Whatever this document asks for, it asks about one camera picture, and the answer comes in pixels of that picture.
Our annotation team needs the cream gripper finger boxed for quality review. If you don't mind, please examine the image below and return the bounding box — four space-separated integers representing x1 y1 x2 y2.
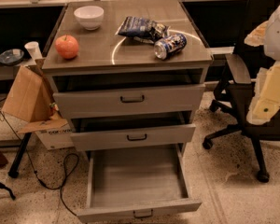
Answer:
246 62 280 125

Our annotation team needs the red apple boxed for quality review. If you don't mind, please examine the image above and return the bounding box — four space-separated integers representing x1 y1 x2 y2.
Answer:
55 35 79 59

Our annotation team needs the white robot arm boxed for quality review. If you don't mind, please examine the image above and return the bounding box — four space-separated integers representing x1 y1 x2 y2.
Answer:
245 5 280 125

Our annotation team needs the grey drawer cabinet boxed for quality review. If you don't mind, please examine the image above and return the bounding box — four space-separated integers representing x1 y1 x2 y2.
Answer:
41 0 214 154

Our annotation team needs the grey bottom drawer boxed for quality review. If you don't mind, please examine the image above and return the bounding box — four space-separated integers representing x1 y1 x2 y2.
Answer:
77 144 202 223

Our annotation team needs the grey drawer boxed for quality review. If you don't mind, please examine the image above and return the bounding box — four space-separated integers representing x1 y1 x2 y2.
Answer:
53 72 204 119
77 144 202 223
70 112 195 151

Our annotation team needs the grey top drawer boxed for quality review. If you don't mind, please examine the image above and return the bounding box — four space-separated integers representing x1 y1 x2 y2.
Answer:
53 72 204 119

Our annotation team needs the grey middle drawer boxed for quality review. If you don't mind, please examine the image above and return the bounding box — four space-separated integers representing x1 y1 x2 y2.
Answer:
70 112 195 151

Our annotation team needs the black office chair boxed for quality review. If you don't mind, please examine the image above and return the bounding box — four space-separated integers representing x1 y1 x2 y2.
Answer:
203 0 280 183

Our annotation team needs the blue soda can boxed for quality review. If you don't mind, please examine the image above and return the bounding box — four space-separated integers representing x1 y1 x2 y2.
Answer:
154 33 187 60

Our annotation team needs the blue chip bag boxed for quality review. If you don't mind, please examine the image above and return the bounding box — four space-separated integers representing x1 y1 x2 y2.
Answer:
116 16 169 44

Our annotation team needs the white ceramic bowl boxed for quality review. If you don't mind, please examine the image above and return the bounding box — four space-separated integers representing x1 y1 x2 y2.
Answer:
74 6 105 30

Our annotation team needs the white paper cup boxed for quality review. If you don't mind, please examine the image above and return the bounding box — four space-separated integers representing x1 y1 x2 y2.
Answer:
24 41 42 60

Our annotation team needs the brown cardboard box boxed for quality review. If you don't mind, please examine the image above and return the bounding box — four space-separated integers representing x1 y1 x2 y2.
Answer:
3 59 73 150

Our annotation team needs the dark blue plate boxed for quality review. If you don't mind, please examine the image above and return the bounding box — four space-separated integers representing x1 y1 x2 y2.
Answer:
0 49 24 66

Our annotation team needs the black table leg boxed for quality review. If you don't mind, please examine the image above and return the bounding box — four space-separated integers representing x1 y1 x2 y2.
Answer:
8 133 31 178

